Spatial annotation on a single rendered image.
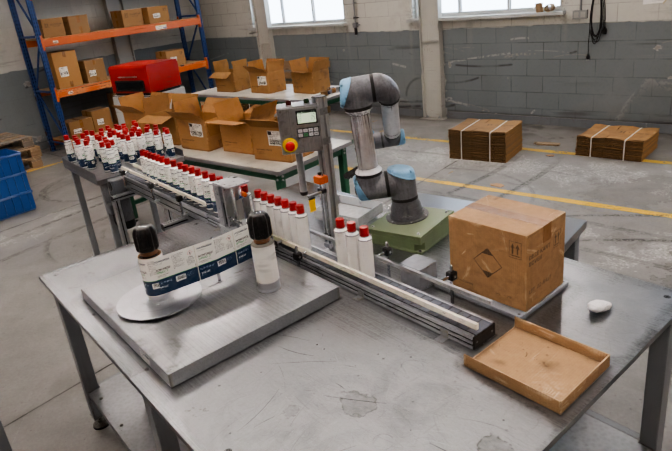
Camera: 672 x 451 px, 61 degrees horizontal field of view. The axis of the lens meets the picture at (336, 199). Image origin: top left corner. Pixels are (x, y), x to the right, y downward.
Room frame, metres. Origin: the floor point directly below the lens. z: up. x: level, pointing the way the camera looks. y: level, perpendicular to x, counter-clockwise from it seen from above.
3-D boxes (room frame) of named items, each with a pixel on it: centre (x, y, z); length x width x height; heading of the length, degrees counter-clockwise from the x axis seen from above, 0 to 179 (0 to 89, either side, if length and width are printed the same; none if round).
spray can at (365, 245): (1.88, -0.09, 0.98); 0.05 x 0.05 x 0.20
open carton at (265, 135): (4.04, 0.32, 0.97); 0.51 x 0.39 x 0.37; 144
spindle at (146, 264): (1.89, 0.69, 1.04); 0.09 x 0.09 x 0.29
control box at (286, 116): (2.26, 0.11, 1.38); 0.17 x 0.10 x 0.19; 94
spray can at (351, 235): (1.94, -0.04, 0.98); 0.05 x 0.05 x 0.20
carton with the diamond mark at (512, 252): (1.78, -0.57, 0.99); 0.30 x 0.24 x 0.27; 40
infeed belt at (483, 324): (2.13, 0.11, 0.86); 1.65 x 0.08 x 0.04; 39
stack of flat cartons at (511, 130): (6.01, -1.69, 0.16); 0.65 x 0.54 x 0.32; 53
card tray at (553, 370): (1.35, -0.51, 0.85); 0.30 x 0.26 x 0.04; 39
